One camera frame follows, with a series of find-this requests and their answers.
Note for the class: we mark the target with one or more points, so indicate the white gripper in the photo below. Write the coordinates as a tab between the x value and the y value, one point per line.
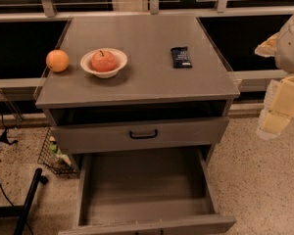
291	49

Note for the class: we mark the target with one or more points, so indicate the red apple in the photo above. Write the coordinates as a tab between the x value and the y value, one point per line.
103	61

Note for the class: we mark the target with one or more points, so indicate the grey drawer cabinet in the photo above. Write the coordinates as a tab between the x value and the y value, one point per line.
148	87

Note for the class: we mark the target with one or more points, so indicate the open grey middle drawer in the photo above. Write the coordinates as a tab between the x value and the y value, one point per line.
147	192

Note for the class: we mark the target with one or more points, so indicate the grey top drawer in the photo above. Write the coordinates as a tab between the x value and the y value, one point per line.
111	137

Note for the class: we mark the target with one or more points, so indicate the dark blue snack bar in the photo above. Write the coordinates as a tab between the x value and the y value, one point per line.
180	58

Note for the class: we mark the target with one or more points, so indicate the white bowl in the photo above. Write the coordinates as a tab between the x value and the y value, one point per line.
121	60

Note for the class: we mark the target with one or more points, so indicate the orange fruit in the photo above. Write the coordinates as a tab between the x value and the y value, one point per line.
57	61

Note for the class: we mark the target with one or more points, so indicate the black stand leg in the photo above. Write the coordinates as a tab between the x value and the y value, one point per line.
22	212

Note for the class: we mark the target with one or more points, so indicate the black drawer handle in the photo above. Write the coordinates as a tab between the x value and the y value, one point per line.
143	135

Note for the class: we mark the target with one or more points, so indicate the black wire basket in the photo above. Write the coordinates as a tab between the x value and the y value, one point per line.
52	157

